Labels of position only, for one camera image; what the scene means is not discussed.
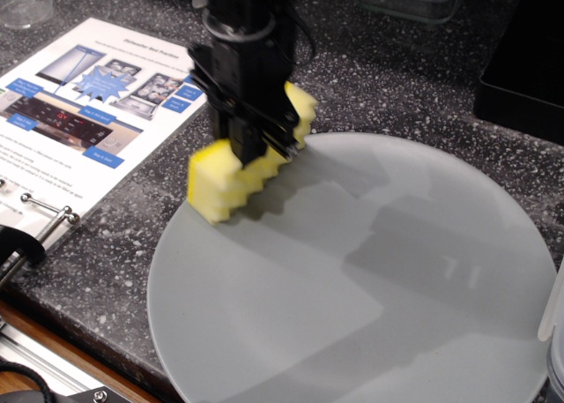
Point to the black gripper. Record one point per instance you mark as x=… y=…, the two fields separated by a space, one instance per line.
x=243 y=73

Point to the black tray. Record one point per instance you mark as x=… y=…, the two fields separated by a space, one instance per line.
x=522 y=86

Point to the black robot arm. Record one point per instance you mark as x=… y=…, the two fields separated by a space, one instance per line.
x=250 y=13

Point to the yellow foam sponge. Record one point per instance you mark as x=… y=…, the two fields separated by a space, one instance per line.
x=218 y=182

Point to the clear plastic cup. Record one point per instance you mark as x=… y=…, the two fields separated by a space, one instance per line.
x=22 y=14

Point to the laminated dishwasher instruction sheet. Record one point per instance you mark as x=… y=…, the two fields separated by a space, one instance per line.
x=79 y=115

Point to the metal screw clamp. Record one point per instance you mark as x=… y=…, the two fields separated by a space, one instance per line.
x=18 y=248

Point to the large grey plate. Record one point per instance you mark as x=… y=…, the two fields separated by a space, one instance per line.
x=371 y=269

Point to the aluminium rail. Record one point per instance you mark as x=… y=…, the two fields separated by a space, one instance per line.
x=62 y=377

